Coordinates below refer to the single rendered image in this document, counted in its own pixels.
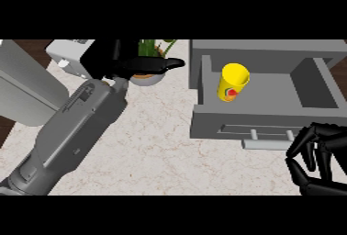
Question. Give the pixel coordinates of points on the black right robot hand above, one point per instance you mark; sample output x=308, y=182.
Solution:
x=322, y=183

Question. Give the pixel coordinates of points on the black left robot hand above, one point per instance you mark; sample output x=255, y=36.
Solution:
x=116, y=59

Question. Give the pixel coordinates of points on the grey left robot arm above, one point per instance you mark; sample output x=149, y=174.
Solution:
x=68, y=134

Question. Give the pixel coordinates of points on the yellow cup with red print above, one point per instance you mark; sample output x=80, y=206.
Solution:
x=233, y=82

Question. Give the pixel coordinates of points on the grey drawer front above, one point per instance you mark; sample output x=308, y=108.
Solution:
x=211, y=120

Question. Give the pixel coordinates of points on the grey open drawer box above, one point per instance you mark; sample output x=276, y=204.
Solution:
x=270, y=90

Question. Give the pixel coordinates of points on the green plant in white pot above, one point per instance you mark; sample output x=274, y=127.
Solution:
x=147, y=80

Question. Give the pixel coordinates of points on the white appliance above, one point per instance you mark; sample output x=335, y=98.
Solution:
x=68, y=52

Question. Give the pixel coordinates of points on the pale grey rounded appliance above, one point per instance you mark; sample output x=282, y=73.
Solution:
x=23, y=88

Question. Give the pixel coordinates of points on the grey cabinet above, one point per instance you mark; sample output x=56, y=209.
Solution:
x=261, y=49

